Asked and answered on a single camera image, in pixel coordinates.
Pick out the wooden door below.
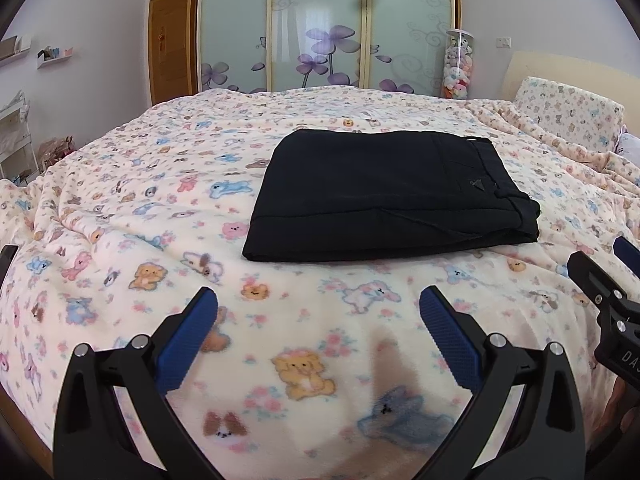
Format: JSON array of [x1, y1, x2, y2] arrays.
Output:
[[148, 0, 193, 107]]

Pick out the floral glass sliding wardrobe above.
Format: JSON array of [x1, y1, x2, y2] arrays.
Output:
[[189, 0, 461, 98]]

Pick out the bear printed pillow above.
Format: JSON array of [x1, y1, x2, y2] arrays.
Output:
[[515, 76, 626, 153]]

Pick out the black pants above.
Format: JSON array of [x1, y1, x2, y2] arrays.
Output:
[[242, 129, 542, 263]]

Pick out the clear tube of plush toys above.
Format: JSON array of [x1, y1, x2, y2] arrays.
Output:
[[440, 30, 475, 100]]

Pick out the purple pillow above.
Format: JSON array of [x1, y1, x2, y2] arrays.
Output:
[[617, 132, 640, 162]]

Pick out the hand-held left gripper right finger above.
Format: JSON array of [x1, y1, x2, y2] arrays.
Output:
[[419, 285, 586, 480]]

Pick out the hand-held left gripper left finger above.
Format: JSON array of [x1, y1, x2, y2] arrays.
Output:
[[52, 286, 221, 480]]

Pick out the bear printed fleece blanket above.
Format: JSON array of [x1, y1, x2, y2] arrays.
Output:
[[0, 87, 640, 480]]

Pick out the cream headboard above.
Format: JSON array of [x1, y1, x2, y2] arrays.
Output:
[[501, 51, 640, 136]]

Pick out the white wall shelf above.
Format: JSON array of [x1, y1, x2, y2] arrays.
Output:
[[0, 35, 32, 62], [36, 46, 75, 70]]

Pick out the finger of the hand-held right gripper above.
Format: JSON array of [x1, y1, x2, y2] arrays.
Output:
[[566, 250, 629, 312], [613, 236, 640, 279]]

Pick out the white storage rack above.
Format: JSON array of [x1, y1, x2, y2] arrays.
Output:
[[0, 90, 39, 182]]

